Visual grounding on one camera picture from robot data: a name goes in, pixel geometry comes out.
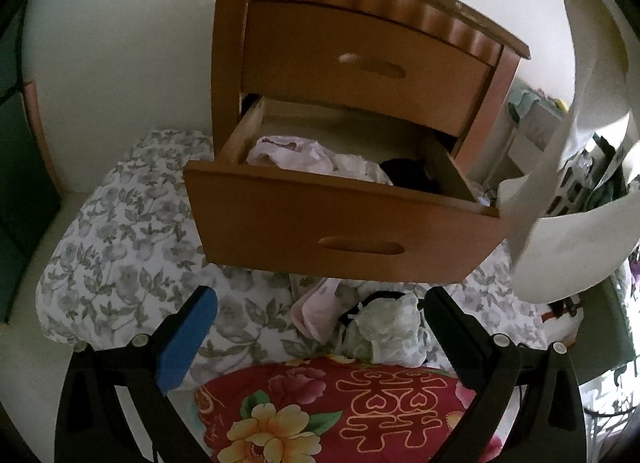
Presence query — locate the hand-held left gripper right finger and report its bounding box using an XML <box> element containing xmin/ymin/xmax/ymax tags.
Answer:
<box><xmin>422</xmin><ymin>285</ymin><xmax>586</xmax><ymax>463</ymax></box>

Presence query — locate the grey-green cloth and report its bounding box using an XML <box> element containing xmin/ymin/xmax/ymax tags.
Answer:
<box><xmin>597</xmin><ymin>270</ymin><xmax>638</xmax><ymax>374</ymax></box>

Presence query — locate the pale pink frilled underwear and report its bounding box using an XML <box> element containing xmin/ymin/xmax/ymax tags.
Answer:
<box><xmin>246</xmin><ymin>136</ymin><xmax>341</xmax><ymax>176</ymax></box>

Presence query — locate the white plastic storage rack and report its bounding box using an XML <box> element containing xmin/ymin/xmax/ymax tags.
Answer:
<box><xmin>505</xmin><ymin>93</ymin><xmax>626</xmax><ymax>224</ymax></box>

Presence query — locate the red floral blanket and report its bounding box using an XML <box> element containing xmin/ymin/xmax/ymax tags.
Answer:
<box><xmin>194</xmin><ymin>354</ymin><xmax>516</xmax><ymax>463</ymax></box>

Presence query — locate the cream lace underwear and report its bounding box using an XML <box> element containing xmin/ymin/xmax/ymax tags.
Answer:
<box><xmin>337</xmin><ymin>292</ymin><xmax>428</xmax><ymax>366</ymax></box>

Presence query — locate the dark green cabinet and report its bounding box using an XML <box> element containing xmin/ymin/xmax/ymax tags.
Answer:
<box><xmin>0</xmin><ymin>3</ymin><xmax>63</xmax><ymax>324</ymax></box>

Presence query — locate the teal cloth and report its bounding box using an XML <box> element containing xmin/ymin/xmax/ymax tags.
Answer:
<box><xmin>507</xmin><ymin>87</ymin><xmax>541</xmax><ymax>120</ymax></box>

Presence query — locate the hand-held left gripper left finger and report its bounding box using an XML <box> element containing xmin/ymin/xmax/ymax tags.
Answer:
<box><xmin>54</xmin><ymin>284</ymin><xmax>219</xmax><ymax>463</ymax></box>

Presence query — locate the white lace underwear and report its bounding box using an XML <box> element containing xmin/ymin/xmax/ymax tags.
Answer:
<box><xmin>327</xmin><ymin>152</ymin><xmax>396</xmax><ymax>186</ymax></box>

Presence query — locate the grey floral bed sheet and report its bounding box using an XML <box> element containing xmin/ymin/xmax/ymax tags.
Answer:
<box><xmin>35</xmin><ymin>129</ymin><xmax>551</xmax><ymax>391</ymax></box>

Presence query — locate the wooden nightstand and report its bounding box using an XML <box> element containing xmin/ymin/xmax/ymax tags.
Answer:
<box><xmin>210</xmin><ymin>0</ymin><xmax>532</xmax><ymax>194</ymax></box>

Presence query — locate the black garment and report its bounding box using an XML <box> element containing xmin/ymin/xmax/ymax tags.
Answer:
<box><xmin>379</xmin><ymin>157</ymin><xmax>443</xmax><ymax>195</ymax></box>

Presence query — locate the white garment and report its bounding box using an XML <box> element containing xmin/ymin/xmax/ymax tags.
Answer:
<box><xmin>497</xmin><ymin>0</ymin><xmax>640</xmax><ymax>304</ymax></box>

